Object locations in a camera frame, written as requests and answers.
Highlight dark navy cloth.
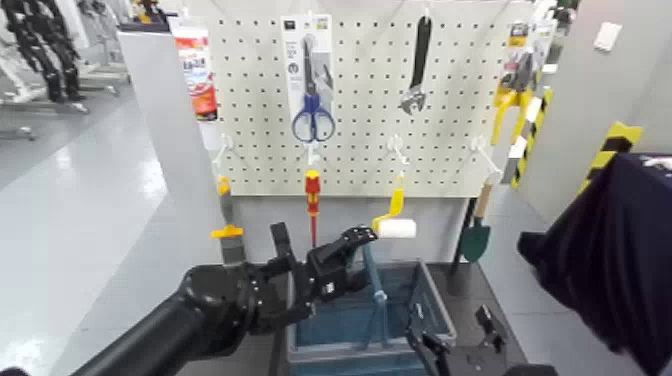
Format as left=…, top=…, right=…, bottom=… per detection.
left=516, top=152, right=672, bottom=376

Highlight blue crate handle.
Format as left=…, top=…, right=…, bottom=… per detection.
left=361, top=243, right=393, bottom=349

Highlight black pegboard stand leg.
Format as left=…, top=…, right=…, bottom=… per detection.
left=448, top=198, right=477, bottom=295

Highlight black humanoid robot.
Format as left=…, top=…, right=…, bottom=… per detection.
left=0, top=0, right=88, bottom=104

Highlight green trowel wooden handle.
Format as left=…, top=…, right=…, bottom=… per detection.
left=461, top=173, right=500, bottom=264

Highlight white wall switch plate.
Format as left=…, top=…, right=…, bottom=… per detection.
left=593, top=21, right=624, bottom=53

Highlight black handled adjustable wrench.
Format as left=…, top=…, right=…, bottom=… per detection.
left=398, top=15, right=433, bottom=116

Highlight grey scraper yellow handle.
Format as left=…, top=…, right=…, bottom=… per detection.
left=210, top=175, right=248, bottom=266

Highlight yellow black striped post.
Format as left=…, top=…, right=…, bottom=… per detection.
left=511, top=87, right=555, bottom=191

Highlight blue grey plastic crate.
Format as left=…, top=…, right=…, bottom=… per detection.
left=285, top=260, right=458, bottom=376

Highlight red yellow screwdriver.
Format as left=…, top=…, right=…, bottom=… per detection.
left=304, top=169, right=322, bottom=249

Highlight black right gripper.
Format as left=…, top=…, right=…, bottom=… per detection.
left=406, top=303, right=527, bottom=376

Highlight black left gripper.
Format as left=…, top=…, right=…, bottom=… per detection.
left=246, top=221, right=380, bottom=336

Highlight packaged blue handled scissors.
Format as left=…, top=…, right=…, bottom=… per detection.
left=280, top=14, right=338, bottom=145

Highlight yellow handled white paint roller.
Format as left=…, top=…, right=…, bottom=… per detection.
left=371, top=175, right=418, bottom=241

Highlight packaged yellow handled pliers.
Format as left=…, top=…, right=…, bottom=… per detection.
left=490, top=21, right=543, bottom=148

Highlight yellow black machine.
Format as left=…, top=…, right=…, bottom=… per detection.
left=130, top=0, right=170, bottom=25

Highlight red white packaged tube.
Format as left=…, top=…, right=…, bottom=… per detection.
left=169, top=18, right=220, bottom=123

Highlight yellow black striped corner guard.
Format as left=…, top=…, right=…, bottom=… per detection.
left=578, top=121, right=645, bottom=194

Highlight white perforated pegboard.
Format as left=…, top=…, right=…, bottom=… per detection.
left=207, top=0, right=537, bottom=199

